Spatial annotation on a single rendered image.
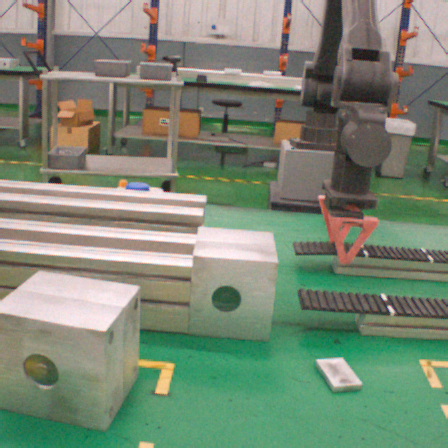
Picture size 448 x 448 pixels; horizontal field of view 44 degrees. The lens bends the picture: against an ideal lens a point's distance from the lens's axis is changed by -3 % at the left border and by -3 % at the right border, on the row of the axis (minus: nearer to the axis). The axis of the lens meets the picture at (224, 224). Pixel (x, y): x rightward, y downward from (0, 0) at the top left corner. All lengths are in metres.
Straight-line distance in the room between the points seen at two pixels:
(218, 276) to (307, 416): 0.18
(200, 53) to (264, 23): 1.00
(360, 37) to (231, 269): 0.40
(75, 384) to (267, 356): 0.22
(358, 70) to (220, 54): 7.54
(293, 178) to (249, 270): 0.66
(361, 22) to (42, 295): 0.58
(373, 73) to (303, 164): 0.48
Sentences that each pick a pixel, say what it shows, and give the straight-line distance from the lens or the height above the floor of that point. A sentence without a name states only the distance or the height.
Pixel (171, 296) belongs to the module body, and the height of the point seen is 0.83.
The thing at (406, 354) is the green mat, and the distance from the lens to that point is 0.66.
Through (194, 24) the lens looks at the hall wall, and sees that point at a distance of 8.34.
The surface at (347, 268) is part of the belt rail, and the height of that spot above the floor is 0.79.
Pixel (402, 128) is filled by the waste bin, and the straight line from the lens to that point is 5.71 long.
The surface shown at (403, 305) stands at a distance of 0.69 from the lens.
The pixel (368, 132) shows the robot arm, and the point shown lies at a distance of 0.72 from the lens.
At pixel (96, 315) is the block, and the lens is 0.46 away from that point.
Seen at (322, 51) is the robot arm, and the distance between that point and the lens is 1.21.
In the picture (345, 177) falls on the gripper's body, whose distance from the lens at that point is 0.80.
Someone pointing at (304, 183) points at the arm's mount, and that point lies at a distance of 1.24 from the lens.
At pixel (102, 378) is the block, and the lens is 0.46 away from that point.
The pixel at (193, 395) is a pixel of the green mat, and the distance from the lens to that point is 0.54.
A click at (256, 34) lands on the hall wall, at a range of 8.33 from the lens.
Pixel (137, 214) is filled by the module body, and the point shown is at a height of 0.86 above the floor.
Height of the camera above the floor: 1.08
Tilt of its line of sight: 17 degrees down
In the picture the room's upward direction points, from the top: 5 degrees clockwise
